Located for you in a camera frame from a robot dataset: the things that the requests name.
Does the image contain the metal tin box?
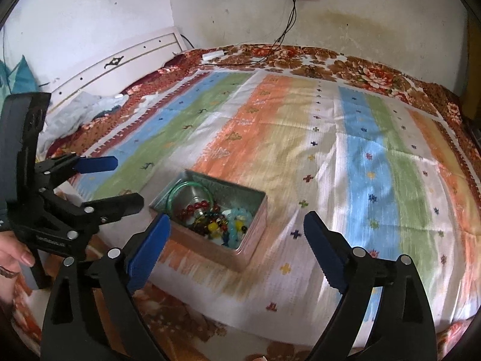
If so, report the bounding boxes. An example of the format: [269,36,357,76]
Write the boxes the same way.
[149,169,267,271]

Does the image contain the grey crumpled clothes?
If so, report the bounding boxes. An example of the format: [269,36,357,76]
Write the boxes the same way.
[38,92,130,151]

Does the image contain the striped pastel blanket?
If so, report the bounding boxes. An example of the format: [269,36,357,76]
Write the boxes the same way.
[71,68,481,332]

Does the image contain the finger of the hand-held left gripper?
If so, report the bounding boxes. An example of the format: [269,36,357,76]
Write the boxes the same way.
[35,192,145,261]
[35,153,118,193]

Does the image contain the person's left hand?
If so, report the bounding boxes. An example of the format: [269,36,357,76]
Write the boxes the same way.
[0,231,36,279]

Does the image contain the teal cloth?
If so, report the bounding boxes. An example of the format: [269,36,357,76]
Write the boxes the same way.
[0,56,38,94]

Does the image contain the black cable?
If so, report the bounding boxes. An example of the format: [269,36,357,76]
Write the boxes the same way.
[222,0,301,68]

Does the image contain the dark red beaded bracelet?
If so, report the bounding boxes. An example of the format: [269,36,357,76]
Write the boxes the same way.
[176,202,210,222]

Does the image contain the white bed headboard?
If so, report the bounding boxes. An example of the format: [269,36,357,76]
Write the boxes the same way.
[35,26,185,115]

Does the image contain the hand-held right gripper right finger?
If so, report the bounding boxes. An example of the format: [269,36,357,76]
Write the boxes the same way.
[304,211,437,361]

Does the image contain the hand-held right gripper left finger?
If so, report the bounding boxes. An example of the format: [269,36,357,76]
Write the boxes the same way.
[41,214,172,361]

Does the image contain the yellow and brown beaded bracelet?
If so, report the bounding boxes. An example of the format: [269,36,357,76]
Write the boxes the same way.
[203,218,249,242]

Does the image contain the green bangle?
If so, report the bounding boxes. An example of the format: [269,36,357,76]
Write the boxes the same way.
[166,181,216,221]

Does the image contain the light blue beaded bracelet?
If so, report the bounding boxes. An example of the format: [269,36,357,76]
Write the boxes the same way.
[225,207,253,248]

